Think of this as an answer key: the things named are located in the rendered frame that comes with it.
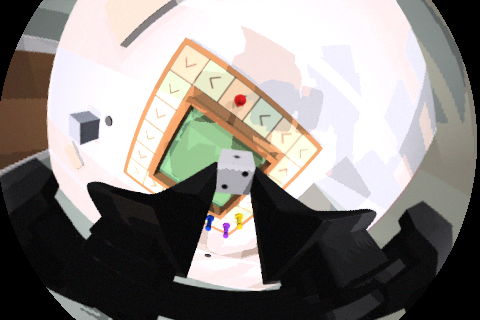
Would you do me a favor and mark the blue pawn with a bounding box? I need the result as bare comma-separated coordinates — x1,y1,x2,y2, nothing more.
205,215,215,231

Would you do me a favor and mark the red pawn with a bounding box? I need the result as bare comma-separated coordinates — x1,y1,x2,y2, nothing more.
235,95,247,107

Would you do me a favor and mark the white die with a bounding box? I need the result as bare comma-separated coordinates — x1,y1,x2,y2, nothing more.
216,148,255,196

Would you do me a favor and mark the purple pawn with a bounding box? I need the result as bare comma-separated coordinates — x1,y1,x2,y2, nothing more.
223,223,231,239

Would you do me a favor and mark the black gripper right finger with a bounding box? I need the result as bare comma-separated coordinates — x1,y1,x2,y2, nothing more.
249,167,377,285

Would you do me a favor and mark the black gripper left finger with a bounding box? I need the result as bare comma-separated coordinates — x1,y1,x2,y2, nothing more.
87,163,217,279

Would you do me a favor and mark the yellow pawn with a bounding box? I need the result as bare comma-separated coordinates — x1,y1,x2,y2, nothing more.
236,213,243,229

